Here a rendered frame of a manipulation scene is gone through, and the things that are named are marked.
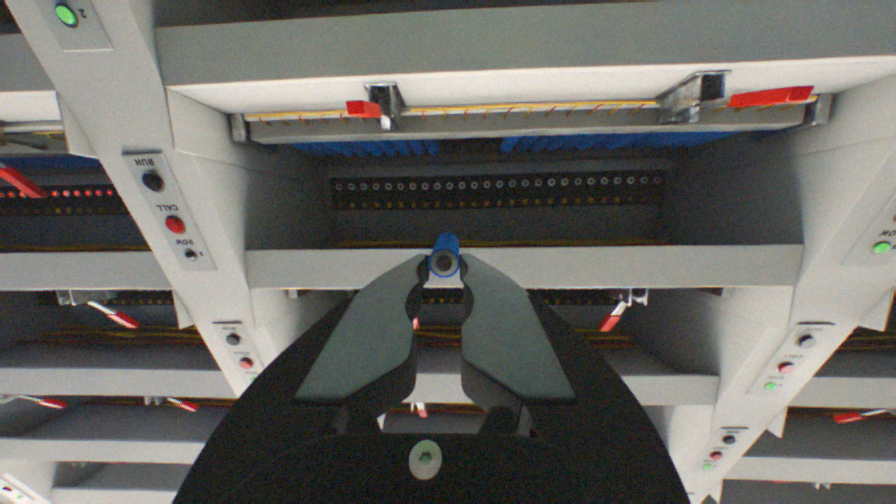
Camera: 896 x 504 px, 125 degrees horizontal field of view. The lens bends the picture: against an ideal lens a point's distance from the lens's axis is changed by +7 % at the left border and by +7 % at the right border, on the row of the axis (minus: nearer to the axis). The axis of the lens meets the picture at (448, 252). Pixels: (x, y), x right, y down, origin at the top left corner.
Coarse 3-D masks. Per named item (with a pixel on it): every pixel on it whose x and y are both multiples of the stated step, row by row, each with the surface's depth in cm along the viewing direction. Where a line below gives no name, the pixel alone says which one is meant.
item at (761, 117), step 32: (256, 128) 25; (288, 128) 25; (320, 128) 25; (352, 128) 25; (416, 128) 24; (448, 128) 24; (480, 128) 24; (512, 128) 24; (544, 128) 24; (576, 128) 24; (608, 128) 24; (640, 128) 24; (672, 128) 24; (704, 128) 24; (736, 128) 24; (768, 128) 24
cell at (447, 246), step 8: (448, 232) 18; (440, 240) 15; (448, 240) 15; (456, 240) 17; (440, 248) 13; (448, 248) 13; (456, 248) 14; (432, 256) 13; (440, 256) 13; (448, 256) 13; (456, 256) 13; (432, 264) 13; (440, 264) 13; (448, 264) 13; (456, 264) 13; (432, 272) 13; (440, 272) 13; (448, 272) 13
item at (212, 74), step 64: (704, 0) 17; (768, 0) 17; (832, 0) 17; (192, 64) 19; (256, 64) 19; (320, 64) 19; (384, 64) 19; (448, 64) 18; (512, 64) 18; (576, 64) 18; (640, 64) 18; (704, 64) 18; (768, 64) 18; (832, 64) 18; (192, 128) 21; (832, 128) 22
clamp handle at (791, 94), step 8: (776, 88) 14; (784, 88) 14; (792, 88) 14; (800, 88) 14; (808, 88) 14; (736, 96) 16; (744, 96) 16; (752, 96) 16; (760, 96) 15; (768, 96) 15; (776, 96) 14; (784, 96) 14; (792, 96) 14; (800, 96) 14; (808, 96) 14; (696, 104) 19; (704, 104) 19; (712, 104) 18; (720, 104) 18; (728, 104) 17; (736, 104) 16; (744, 104) 16; (752, 104) 16; (760, 104) 15; (768, 104) 16; (688, 112) 20; (696, 112) 20; (688, 120) 20; (696, 120) 20
